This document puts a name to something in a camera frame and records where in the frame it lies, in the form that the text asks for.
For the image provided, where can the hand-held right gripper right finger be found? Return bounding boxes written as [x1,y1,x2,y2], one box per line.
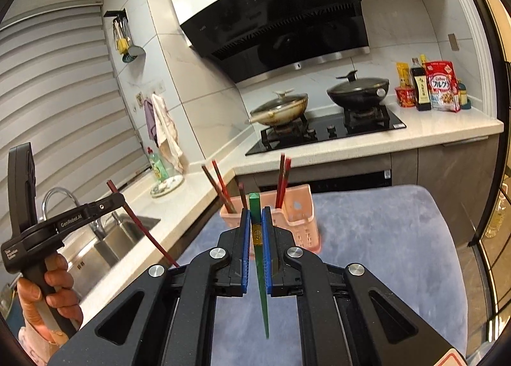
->
[261,206,468,366]

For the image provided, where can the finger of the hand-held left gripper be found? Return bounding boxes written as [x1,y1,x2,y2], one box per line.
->
[39,196,127,234]

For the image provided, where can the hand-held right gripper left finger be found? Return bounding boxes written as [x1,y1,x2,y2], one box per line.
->
[46,206,252,366]

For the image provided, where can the green chopstick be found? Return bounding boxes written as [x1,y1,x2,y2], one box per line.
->
[248,192,271,340]

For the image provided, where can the pink perforated utensil basket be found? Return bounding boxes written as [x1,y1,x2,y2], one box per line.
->
[219,183,322,257]

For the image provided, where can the person's left forearm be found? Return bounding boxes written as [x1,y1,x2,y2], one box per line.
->
[18,324,55,365]

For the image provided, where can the person's left hand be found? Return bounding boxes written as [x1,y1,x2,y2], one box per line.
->
[16,253,84,347]

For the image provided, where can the chrome kitchen faucet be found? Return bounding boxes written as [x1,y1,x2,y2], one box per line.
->
[42,187,107,240]

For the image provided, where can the stainless steel sink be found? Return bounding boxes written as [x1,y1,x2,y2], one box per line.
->
[60,212,161,300]

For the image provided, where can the green dish soap bottle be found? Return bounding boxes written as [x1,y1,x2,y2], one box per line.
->
[147,146,171,183]

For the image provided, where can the patterned white plate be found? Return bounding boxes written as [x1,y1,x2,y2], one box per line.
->
[150,175,185,198]

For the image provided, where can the white window blinds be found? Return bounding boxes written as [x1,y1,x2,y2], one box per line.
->
[0,1,147,231]

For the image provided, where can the purple hanging cloth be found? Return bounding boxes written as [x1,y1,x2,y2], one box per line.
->
[143,99,159,144]

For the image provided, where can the grey-blue plush blanket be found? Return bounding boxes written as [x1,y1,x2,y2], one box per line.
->
[176,184,469,366]

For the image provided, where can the white hanging towel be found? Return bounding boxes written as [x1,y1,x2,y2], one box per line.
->
[152,93,185,175]

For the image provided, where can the black gas stove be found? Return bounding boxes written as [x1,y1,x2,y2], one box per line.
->
[245,105,408,157]

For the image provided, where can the beige wok with glass lid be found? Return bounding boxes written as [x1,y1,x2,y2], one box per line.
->
[248,89,310,128]

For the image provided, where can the grey hanging scoop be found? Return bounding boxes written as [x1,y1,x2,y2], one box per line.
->
[122,46,147,64]

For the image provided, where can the black wok with lid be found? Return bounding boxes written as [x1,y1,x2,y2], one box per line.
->
[326,70,390,108]

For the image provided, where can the red instant noodle cup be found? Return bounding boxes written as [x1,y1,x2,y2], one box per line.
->
[394,86,418,108]

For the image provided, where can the glass door with black grid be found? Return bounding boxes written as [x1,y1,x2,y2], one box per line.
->
[465,0,511,355]

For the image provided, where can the dark soy sauce bottle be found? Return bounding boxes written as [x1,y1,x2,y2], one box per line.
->
[410,57,433,112]

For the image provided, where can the yellow food packet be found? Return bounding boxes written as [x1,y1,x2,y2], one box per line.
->
[395,62,411,90]

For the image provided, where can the clear cooking oil bottle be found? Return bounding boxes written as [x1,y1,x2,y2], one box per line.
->
[484,194,505,240]

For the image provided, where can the black range hood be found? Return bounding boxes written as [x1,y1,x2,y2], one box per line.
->
[159,0,370,85]

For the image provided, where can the red cereal bag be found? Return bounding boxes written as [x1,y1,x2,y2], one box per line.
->
[424,62,461,113]

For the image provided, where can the small green bottle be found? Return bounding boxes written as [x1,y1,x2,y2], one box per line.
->
[457,79,473,110]

